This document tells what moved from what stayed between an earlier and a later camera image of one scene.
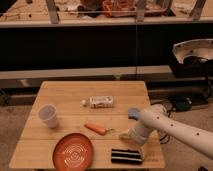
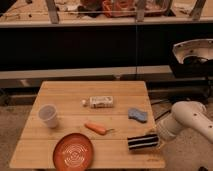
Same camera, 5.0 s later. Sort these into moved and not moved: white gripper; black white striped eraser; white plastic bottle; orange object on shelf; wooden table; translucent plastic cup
Moved: black white striped eraser; white gripper
Not moved: orange object on shelf; wooden table; translucent plastic cup; white plastic bottle
